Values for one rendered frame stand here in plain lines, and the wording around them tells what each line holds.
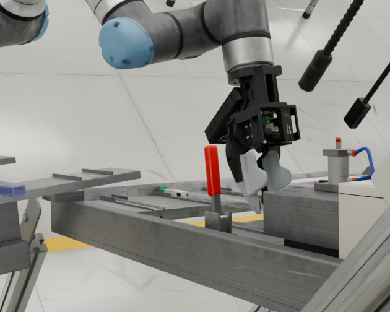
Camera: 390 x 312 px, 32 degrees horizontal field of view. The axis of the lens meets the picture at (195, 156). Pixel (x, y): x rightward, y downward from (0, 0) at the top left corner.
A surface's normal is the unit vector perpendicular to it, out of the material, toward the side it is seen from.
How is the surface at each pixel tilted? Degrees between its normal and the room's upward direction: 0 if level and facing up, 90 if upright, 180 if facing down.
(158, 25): 18
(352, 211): 90
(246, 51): 53
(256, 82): 90
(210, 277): 90
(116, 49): 90
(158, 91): 0
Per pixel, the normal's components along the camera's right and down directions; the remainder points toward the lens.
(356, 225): -0.84, 0.04
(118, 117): 0.36, -0.69
